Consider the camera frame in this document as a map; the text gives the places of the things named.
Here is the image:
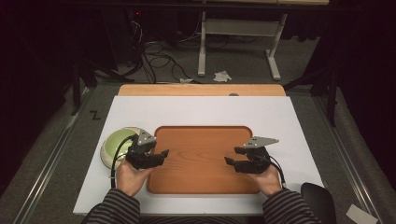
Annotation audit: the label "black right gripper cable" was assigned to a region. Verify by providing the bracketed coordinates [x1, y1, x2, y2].
[261, 153, 288, 189]

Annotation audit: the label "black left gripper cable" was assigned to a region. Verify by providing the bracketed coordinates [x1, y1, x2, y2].
[109, 134, 138, 189]

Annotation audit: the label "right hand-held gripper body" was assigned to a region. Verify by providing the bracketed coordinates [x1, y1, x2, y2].
[236, 135, 280, 175]

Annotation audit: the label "black chair seat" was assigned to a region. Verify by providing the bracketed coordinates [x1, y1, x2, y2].
[300, 182, 338, 224]

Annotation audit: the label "black floor cables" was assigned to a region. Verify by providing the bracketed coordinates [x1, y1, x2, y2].
[123, 18, 203, 85]

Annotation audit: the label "aluminium floor rail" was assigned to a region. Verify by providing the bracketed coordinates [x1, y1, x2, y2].
[312, 95, 385, 224]
[11, 87, 92, 224]

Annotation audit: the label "white board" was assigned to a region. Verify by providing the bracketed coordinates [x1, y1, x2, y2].
[72, 95, 325, 217]

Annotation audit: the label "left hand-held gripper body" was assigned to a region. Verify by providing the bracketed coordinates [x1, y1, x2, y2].
[125, 128, 157, 171]

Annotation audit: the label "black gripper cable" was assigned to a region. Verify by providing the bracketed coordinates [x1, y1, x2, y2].
[261, 153, 288, 189]
[109, 134, 138, 189]

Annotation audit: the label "wooden tray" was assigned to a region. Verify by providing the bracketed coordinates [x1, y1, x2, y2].
[146, 124, 262, 196]

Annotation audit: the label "wooden table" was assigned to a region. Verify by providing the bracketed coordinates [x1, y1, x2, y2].
[118, 83, 287, 97]

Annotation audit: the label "green and cream bowl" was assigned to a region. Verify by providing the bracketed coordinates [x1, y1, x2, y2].
[99, 126, 145, 171]

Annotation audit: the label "white metal desk frame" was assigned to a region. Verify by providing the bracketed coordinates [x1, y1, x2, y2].
[197, 10, 290, 82]

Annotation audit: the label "person's left hand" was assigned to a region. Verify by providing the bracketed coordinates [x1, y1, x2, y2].
[115, 158, 154, 198]

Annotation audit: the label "black tripod stand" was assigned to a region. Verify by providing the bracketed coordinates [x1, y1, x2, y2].
[282, 65, 341, 128]
[70, 57, 135, 117]

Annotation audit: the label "person's right hand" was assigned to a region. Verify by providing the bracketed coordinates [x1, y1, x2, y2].
[247, 163, 283, 199]

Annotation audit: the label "white paper sheet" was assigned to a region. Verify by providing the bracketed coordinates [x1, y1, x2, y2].
[345, 203, 379, 224]

